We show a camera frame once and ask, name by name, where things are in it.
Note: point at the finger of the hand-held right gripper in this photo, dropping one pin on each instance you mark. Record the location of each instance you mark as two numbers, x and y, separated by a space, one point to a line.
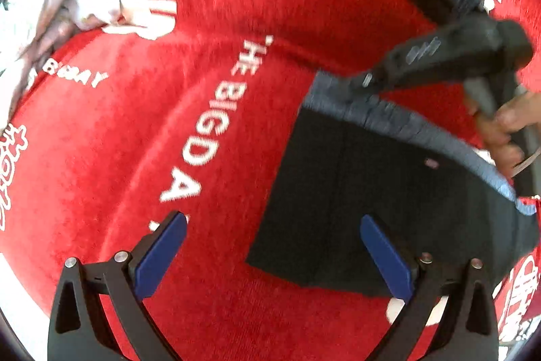
372 78

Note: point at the black pants with blue waistband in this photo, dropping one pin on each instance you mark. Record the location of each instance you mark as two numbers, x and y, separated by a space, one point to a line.
359 179

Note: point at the person's right hand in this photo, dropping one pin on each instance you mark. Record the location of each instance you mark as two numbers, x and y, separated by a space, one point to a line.
505 124

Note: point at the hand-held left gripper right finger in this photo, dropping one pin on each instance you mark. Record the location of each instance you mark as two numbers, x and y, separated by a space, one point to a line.
386 255

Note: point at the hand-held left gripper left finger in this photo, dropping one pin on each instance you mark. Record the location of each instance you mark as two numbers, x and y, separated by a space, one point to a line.
162 244

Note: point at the white floral cloth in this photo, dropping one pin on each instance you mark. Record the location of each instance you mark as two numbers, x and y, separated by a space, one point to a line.
36 5

